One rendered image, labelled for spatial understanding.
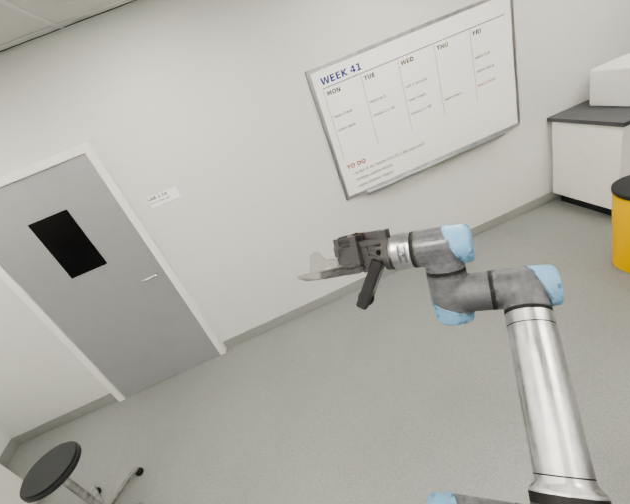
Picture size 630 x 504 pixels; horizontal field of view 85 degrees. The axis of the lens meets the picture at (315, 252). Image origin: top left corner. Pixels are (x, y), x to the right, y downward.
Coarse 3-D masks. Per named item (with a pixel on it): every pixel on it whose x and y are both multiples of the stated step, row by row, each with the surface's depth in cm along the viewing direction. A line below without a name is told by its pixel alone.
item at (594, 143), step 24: (600, 72) 296; (624, 72) 279; (600, 96) 305; (624, 96) 287; (552, 120) 325; (576, 120) 302; (600, 120) 285; (624, 120) 270; (552, 144) 340; (576, 144) 316; (600, 144) 294; (624, 144) 278; (576, 168) 326; (600, 168) 303; (624, 168) 289; (576, 192) 337; (600, 192) 313
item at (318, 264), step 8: (312, 256) 74; (320, 256) 74; (312, 264) 74; (320, 264) 74; (328, 264) 74; (336, 264) 75; (312, 272) 74; (336, 272) 74; (304, 280) 76; (312, 280) 75
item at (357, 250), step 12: (336, 240) 74; (348, 240) 73; (360, 240) 74; (372, 240) 72; (384, 240) 71; (336, 252) 75; (348, 252) 74; (360, 252) 74; (372, 252) 73; (384, 252) 70; (348, 264) 74; (360, 264) 72; (384, 264) 70
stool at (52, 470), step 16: (64, 448) 215; (80, 448) 214; (48, 464) 208; (64, 464) 204; (32, 480) 202; (48, 480) 198; (64, 480) 198; (128, 480) 245; (32, 496) 193; (80, 496) 218; (96, 496) 242; (112, 496) 238
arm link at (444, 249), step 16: (464, 224) 65; (416, 240) 66; (432, 240) 65; (448, 240) 63; (464, 240) 62; (416, 256) 67; (432, 256) 65; (448, 256) 64; (464, 256) 63; (432, 272) 66; (448, 272) 65
